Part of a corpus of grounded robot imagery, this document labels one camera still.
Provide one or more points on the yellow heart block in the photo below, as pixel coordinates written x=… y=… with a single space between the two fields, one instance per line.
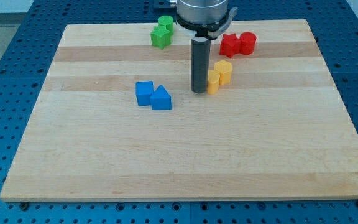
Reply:
x=213 y=82

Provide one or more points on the blue triangle block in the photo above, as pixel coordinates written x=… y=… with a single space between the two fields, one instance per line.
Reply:
x=161 y=99

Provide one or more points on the wooden board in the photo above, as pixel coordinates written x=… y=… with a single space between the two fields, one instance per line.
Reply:
x=278 y=131

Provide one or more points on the green star block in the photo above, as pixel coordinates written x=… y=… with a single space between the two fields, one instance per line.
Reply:
x=160 y=37

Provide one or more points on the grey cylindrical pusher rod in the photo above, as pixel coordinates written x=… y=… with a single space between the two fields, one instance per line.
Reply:
x=200 y=52

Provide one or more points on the red cylinder block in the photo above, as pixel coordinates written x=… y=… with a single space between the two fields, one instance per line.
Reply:
x=248 y=41

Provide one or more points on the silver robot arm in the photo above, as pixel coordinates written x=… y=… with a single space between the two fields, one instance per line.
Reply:
x=204 y=18

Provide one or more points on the red star block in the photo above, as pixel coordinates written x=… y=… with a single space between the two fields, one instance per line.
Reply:
x=229 y=45

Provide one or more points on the blue cube block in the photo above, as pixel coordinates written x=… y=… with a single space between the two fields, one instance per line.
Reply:
x=143 y=92

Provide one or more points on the yellow hexagon block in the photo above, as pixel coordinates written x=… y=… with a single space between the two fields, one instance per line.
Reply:
x=225 y=70

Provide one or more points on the green cylinder block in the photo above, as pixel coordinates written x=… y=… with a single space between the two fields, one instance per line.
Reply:
x=166 y=22

